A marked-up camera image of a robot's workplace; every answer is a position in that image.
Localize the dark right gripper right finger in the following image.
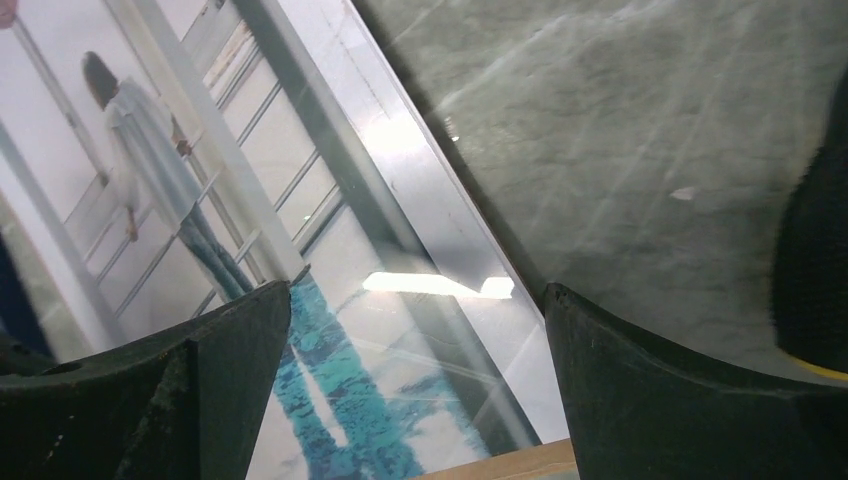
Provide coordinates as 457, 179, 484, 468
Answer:
543, 283, 847, 479

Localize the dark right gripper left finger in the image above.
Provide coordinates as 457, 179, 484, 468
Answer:
1, 281, 291, 479

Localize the brown frame backing board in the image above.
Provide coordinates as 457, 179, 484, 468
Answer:
418, 439, 579, 480

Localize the black yellow screwdriver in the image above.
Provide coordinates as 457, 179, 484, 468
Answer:
770, 77, 847, 381

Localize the photo print with balloons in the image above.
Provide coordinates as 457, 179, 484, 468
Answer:
1, 1, 568, 479

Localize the blue wooden picture frame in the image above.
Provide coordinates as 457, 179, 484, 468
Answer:
1, 239, 54, 360

